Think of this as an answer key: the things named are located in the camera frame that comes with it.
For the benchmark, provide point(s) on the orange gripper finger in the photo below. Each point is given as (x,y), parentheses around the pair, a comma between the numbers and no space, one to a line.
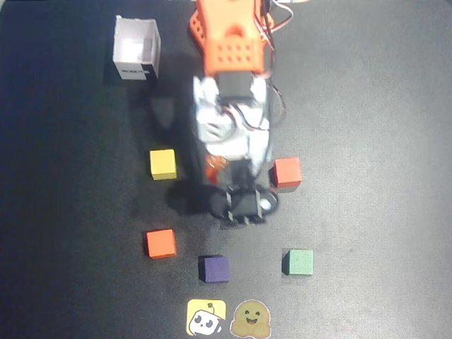
(214,168)

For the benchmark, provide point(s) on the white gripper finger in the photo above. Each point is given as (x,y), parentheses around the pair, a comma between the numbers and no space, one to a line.
(262,163)

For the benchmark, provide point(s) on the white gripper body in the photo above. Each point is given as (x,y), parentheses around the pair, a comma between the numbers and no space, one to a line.
(244,205)

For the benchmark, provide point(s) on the orange and white robot arm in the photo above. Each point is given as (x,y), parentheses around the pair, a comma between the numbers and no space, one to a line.
(229,39)

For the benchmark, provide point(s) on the red wooden cube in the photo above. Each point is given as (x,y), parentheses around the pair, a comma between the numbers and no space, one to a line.
(287,172)

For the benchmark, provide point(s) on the yellow wooden cube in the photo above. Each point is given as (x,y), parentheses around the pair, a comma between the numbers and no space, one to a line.
(162,164)

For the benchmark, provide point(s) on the orange wooden cube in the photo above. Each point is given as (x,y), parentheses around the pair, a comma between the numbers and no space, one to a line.
(161,243)

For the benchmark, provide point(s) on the purple wooden cube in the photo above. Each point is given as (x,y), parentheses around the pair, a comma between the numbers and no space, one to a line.
(215,269)

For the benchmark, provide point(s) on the green wooden cube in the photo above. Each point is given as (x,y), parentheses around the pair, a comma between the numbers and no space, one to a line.
(298,262)

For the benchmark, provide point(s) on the black table mat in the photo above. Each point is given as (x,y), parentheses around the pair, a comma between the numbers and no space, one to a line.
(353,212)

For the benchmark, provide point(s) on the white open cardboard box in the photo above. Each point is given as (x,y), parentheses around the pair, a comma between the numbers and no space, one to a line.
(136,49)

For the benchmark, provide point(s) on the yellow robot face sticker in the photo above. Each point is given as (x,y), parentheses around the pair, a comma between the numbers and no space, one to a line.
(206,317)

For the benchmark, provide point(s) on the hugging face emoji sticker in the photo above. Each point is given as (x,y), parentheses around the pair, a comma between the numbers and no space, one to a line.
(251,319)

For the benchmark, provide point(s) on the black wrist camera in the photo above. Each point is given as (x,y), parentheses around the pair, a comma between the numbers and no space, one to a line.
(243,205)

